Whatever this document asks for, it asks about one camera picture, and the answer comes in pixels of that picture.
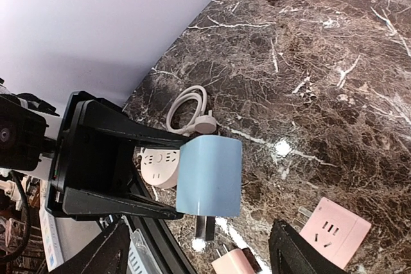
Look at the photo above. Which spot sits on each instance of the pink cube socket adapter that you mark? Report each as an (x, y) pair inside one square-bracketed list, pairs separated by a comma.
[(335, 232)]

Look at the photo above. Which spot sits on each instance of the left grey cable duct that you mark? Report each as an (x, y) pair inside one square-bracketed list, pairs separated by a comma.
[(51, 242)]

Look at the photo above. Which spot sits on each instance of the pink charger plug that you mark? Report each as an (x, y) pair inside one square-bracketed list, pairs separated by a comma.
[(235, 261)]

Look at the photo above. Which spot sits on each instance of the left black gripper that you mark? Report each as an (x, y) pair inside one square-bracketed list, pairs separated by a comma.
[(94, 150)]

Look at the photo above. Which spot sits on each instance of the blue charger plug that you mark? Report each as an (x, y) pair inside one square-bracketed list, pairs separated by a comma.
[(209, 181)]

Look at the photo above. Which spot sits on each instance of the grey cable duct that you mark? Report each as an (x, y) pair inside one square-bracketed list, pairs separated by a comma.
[(139, 259), (51, 242)]

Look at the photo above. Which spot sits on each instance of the black front rail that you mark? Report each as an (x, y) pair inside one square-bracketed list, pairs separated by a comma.
[(166, 253)]

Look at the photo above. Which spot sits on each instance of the pink round power socket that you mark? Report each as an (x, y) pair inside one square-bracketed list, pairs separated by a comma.
[(160, 168)]

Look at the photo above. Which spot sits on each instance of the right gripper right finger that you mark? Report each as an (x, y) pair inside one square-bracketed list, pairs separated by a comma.
[(290, 253)]

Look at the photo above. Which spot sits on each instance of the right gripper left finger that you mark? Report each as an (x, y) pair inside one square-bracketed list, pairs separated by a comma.
[(107, 253)]

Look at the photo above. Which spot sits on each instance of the right grey cable duct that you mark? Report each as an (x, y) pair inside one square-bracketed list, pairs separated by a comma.
[(139, 259)]

